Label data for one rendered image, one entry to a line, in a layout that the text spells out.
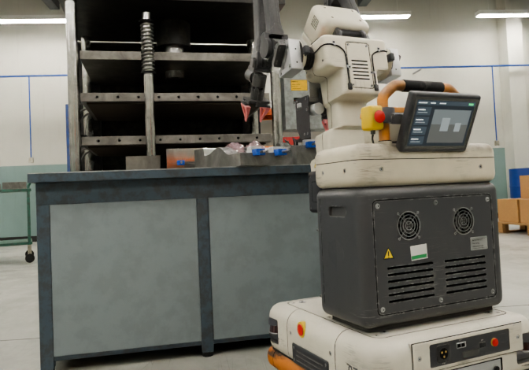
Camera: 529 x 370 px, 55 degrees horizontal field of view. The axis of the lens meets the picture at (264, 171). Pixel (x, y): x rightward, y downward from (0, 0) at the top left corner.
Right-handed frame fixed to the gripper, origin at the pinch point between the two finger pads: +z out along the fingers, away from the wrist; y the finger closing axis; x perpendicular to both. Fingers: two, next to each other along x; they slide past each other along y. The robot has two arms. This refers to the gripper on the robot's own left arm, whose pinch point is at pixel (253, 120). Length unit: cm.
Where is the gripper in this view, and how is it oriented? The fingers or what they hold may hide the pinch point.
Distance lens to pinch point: 218.5
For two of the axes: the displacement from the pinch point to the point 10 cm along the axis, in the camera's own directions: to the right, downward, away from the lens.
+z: -1.5, 9.2, 3.7
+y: -9.0, 0.2, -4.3
